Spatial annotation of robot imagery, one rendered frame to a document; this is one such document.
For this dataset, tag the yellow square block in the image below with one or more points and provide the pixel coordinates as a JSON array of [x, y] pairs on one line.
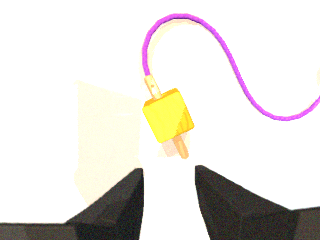
[[168, 116]]

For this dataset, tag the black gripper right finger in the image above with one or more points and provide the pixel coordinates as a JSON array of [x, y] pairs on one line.
[[231, 212]]

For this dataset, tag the pink string with wooden stick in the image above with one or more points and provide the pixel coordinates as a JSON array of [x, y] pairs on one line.
[[156, 94]]

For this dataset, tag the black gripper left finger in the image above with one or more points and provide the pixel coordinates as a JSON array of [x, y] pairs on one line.
[[116, 215]]

